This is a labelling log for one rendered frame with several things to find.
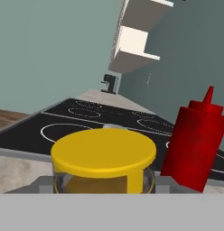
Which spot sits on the black hob with white rings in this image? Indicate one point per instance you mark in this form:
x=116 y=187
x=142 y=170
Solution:
x=62 y=123

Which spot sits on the red ketchup squeeze bottle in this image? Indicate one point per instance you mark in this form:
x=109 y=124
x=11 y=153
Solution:
x=195 y=141

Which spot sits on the dark teal tall cabinet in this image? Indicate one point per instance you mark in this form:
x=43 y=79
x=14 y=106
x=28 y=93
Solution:
x=183 y=57

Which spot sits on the yellow-lidded turmeric glass jar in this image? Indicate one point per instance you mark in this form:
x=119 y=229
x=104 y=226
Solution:
x=101 y=150

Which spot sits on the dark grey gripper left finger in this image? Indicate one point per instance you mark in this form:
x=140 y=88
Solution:
x=41 y=183

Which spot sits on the black coffee machine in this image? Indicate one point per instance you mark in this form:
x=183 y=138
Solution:
x=109 y=83

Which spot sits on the grey shaker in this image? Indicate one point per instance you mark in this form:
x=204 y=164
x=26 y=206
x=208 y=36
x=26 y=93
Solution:
x=114 y=126

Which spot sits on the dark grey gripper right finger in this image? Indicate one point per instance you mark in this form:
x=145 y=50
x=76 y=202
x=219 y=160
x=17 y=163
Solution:
x=162 y=185

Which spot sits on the white open wall shelves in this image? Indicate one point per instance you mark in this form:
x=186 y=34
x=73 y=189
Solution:
x=133 y=42

